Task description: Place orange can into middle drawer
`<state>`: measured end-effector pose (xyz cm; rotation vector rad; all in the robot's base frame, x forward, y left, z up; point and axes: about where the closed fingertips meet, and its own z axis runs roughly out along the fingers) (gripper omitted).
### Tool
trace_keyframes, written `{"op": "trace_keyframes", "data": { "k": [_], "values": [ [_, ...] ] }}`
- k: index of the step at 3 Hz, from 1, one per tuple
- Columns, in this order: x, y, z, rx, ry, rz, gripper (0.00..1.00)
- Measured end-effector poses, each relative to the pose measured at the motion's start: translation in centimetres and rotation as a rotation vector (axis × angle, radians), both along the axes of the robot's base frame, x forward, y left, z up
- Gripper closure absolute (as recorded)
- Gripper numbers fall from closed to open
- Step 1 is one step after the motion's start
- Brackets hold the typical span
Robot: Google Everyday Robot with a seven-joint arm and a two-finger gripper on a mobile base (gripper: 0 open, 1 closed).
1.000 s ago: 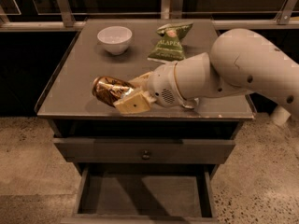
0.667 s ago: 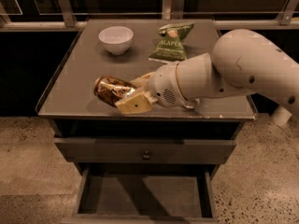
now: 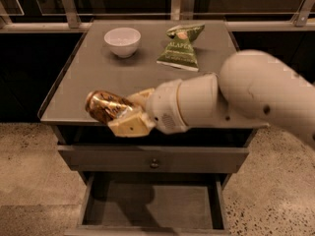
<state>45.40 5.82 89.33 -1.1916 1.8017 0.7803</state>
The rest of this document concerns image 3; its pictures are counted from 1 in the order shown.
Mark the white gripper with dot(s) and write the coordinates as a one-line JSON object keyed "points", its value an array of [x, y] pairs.
{"points": [[162, 106]]}

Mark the orange soda can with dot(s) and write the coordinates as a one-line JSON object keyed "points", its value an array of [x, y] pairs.
{"points": [[105, 106]]}

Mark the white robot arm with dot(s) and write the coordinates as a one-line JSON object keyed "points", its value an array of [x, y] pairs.
{"points": [[252, 89]]}

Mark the top drawer with knob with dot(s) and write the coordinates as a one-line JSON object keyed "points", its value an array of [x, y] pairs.
{"points": [[154, 159]]}

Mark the grey drawer cabinet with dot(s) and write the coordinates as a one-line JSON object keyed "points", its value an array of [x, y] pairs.
{"points": [[94, 67]]}

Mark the open middle drawer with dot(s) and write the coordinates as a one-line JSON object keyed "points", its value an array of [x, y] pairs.
{"points": [[152, 204]]}

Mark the green chip bag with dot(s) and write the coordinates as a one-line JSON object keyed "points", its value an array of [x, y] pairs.
{"points": [[179, 53]]}

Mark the white bowl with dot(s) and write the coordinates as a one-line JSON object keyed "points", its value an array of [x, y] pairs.
{"points": [[123, 42]]}

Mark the metal railing with glass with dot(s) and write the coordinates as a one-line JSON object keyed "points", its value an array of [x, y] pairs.
{"points": [[77, 15]]}

